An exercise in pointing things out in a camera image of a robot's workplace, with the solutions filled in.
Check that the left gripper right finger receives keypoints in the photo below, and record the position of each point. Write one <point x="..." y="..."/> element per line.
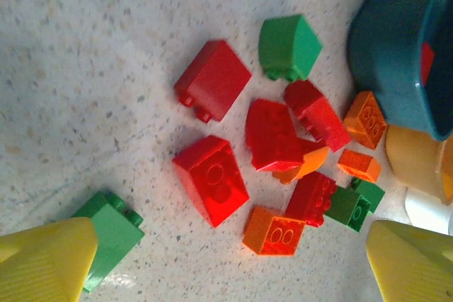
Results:
<point x="414" y="266"/>

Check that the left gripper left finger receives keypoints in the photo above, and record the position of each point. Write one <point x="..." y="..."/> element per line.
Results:
<point x="42" y="266"/>

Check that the green lego brick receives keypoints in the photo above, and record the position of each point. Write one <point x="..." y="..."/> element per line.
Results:
<point x="345" y="206"/>
<point x="371" y="194"/>
<point x="288" y="45"/>
<point x="117" y="235"/>

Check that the orange lego brick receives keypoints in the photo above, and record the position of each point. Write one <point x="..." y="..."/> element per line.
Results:
<point x="311" y="164"/>
<point x="272" y="233"/>
<point x="357" y="165"/>
<point x="366" y="121"/>

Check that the red lego brick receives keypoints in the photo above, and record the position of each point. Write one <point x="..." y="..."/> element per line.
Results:
<point x="272" y="136"/>
<point x="427" y="63"/>
<point x="318" y="114"/>
<point x="212" y="181"/>
<point x="309" y="196"/>
<point x="216" y="79"/>

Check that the white plastic container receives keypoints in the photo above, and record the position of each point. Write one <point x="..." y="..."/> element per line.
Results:
<point x="424" y="210"/>

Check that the orange plastic container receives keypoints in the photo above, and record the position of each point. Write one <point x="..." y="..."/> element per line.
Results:
<point x="417" y="160"/>

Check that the dark teal plastic container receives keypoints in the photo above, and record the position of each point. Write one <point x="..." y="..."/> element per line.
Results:
<point x="389" y="51"/>

